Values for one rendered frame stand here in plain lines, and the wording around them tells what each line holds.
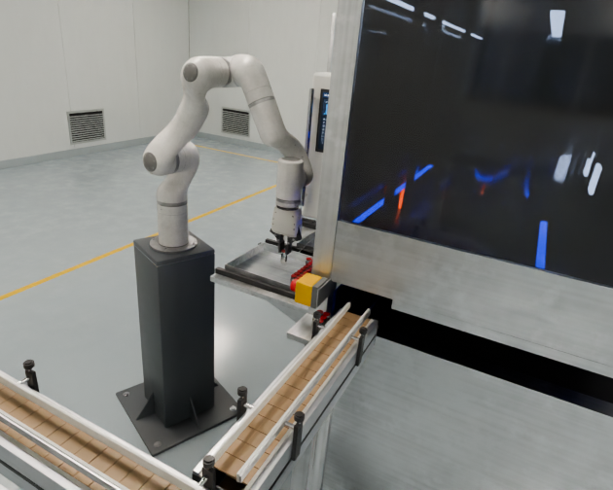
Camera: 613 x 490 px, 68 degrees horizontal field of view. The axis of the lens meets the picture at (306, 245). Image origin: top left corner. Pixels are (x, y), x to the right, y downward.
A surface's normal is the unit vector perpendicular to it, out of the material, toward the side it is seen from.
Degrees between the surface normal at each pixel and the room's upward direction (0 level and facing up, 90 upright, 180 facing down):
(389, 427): 90
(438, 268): 90
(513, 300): 90
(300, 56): 90
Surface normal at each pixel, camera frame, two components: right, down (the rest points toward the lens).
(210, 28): -0.46, 0.32
